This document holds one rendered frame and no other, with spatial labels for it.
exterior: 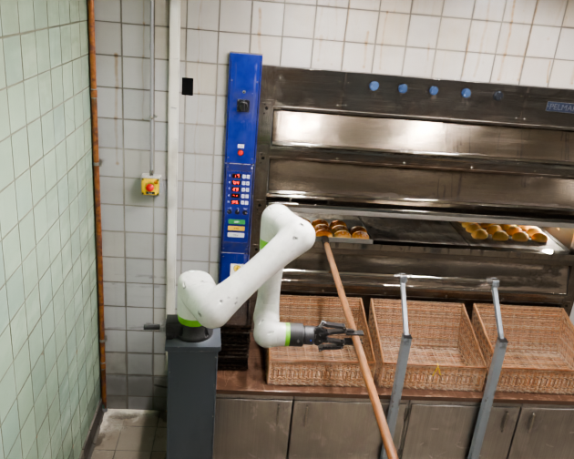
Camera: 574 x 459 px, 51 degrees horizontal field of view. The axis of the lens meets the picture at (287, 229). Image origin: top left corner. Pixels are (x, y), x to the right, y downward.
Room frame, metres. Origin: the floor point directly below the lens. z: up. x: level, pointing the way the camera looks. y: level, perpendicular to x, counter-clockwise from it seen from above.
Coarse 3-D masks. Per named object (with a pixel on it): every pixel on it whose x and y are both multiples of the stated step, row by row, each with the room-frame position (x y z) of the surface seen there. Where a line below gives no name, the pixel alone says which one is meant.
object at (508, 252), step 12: (420, 252) 3.15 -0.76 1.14; (432, 252) 3.16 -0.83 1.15; (444, 252) 3.16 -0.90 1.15; (456, 252) 3.17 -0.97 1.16; (468, 252) 3.17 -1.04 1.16; (480, 252) 3.18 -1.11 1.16; (492, 252) 3.19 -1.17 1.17; (504, 252) 3.19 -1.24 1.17; (516, 252) 3.20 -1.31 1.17; (528, 252) 3.21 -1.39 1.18; (540, 252) 3.22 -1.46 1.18; (552, 252) 3.24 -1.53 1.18; (564, 252) 3.26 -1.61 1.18
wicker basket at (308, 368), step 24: (336, 312) 3.05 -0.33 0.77; (360, 312) 3.05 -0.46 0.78; (336, 336) 3.02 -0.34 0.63; (360, 336) 2.97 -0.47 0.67; (264, 360) 2.78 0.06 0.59; (288, 360) 2.58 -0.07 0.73; (312, 360) 2.60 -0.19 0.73; (336, 360) 2.84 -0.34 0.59; (288, 384) 2.58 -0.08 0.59; (312, 384) 2.60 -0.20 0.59; (336, 384) 2.61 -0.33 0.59; (360, 384) 2.63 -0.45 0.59
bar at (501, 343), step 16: (288, 272) 2.70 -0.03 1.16; (304, 272) 2.71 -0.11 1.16; (320, 272) 2.72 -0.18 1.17; (352, 272) 2.74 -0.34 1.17; (368, 272) 2.75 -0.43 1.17; (400, 288) 2.75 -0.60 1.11; (496, 288) 2.79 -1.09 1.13; (496, 304) 2.73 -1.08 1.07; (496, 320) 2.69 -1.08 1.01; (400, 352) 2.54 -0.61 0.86; (496, 352) 2.59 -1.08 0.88; (400, 368) 2.53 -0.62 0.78; (496, 368) 2.58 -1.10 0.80; (400, 384) 2.53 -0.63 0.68; (496, 384) 2.58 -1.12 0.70; (400, 400) 2.54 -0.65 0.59; (480, 416) 2.59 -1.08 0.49; (480, 432) 2.58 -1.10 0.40; (480, 448) 2.58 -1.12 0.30
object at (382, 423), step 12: (336, 276) 2.60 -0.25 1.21; (336, 288) 2.51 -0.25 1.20; (348, 312) 2.26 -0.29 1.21; (348, 324) 2.17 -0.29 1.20; (360, 348) 1.99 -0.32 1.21; (360, 360) 1.91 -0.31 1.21; (372, 384) 1.76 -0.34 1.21; (372, 396) 1.70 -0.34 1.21; (384, 420) 1.58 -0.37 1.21; (384, 432) 1.52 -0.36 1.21; (384, 444) 1.48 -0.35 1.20; (396, 456) 1.42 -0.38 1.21
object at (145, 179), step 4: (144, 176) 2.95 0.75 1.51; (148, 176) 2.96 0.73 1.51; (152, 176) 2.96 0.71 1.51; (156, 176) 2.97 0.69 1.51; (160, 176) 2.98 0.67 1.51; (140, 180) 2.94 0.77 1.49; (144, 180) 2.93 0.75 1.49; (148, 180) 2.94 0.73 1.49; (152, 180) 2.94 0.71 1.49; (160, 180) 2.96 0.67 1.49; (140, 184) 2.94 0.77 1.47; (144, 184) 2.94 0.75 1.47; (152, 184) 2.94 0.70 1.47; (156, 184) 2.94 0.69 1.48; (160, 184) 2.96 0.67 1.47; (140, 188) 2.94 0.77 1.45; (144, 188) 2.93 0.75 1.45; (156, 188) 2.94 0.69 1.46; (160, 188) 2.97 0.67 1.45; (140, 192) 2.94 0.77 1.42; (144, 192) 2.94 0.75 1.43; (148, 192) 2.94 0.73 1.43; (152, 192) 2.94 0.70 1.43; (156, 192) 2.94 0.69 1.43; (160, 192) 2.97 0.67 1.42
